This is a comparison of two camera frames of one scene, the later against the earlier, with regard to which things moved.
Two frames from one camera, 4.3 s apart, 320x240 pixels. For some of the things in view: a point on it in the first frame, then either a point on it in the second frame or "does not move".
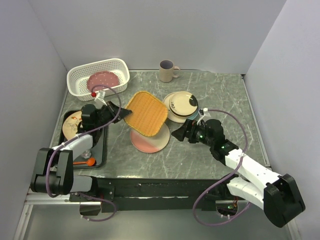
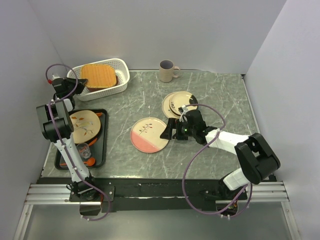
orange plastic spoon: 90,162 does not move
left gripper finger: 112,108 → 80,85
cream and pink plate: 150,144 does not move
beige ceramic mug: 167,70 does not move
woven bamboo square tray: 149,114 → 99,75
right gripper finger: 180,133 → 168,133
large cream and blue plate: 173,117 does not move
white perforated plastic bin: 112,76 does not move
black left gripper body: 104,116 → 71,84
